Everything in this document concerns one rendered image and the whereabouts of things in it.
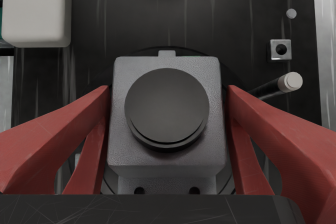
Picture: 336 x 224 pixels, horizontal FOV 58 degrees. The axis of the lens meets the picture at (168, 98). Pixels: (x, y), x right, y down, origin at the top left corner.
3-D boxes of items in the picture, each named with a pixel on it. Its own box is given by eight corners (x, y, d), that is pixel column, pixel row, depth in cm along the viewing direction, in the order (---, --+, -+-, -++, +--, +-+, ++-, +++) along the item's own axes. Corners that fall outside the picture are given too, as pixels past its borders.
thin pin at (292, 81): (250, 105, 21) (304, 89, 13) (238, 105, 21) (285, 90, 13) (249, 93, 21) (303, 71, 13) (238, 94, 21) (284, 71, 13)
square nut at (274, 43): (287, 62, 24) (292, 59, 23) (266, 62, 24) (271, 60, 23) (286, 42, 24) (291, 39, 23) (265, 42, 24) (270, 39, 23)
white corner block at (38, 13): (78, 53, 26) (61, 39, 22) (24, 54, 26) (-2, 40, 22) (79, 0, 26) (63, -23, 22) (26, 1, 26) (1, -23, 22)
